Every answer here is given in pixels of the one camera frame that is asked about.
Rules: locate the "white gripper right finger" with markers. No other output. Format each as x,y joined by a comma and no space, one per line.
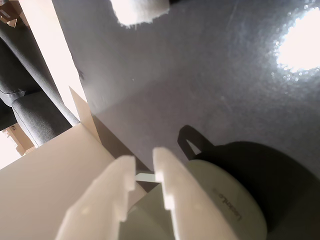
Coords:
190,207

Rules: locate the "brown cardboard box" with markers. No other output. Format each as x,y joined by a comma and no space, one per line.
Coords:
8,12
20,140

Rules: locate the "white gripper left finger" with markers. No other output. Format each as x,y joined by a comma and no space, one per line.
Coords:
100,205

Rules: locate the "white gauze pad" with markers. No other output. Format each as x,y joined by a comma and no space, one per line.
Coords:
140,11

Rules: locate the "pale green mug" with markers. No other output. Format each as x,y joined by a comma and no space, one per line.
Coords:
225,190

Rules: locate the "grey fabric sofa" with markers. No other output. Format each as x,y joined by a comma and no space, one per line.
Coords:
37,112

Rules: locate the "black table mat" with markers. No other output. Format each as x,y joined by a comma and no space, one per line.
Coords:
200,75

